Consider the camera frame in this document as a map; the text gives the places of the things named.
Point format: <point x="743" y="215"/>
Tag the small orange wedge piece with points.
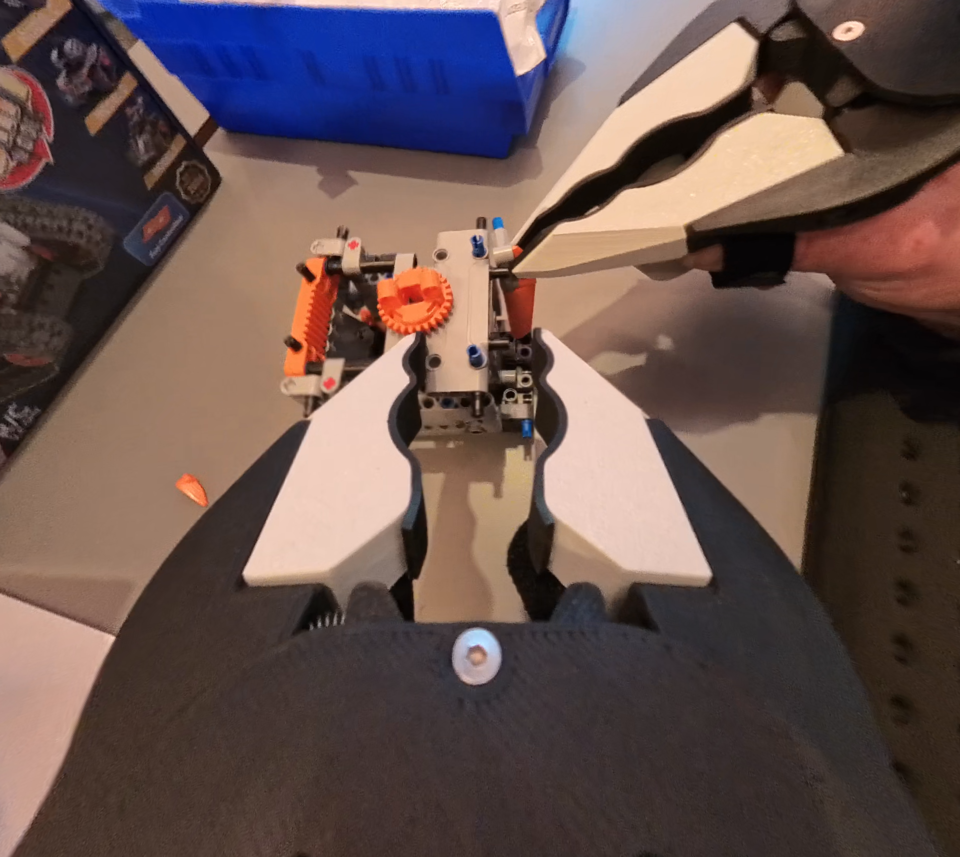
<point x="193" y="489"/>

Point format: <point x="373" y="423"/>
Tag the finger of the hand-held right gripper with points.
<point x="690" y="77"/>
<point x="720" y="189"/>

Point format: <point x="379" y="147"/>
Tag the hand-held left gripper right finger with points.
<point x="622" y="497"/>

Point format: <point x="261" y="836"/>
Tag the blue storage bin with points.
<point x="337" y="77"/>

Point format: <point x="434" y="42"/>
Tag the dark blue robot kit box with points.
<point x="75" y="122"/>

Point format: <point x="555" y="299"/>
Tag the black perforated board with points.
<point x="900" y="572"/>

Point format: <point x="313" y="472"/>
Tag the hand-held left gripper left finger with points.
<point x="337" y="497"/>

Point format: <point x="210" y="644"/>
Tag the orange grey claw assembly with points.
<point x="519" y="306"/>

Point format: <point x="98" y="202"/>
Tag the person's right hand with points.
<point x="900" y="257"/>

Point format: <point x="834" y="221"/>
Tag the grey orange toy robot model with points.
<point x="457" y="287"/>

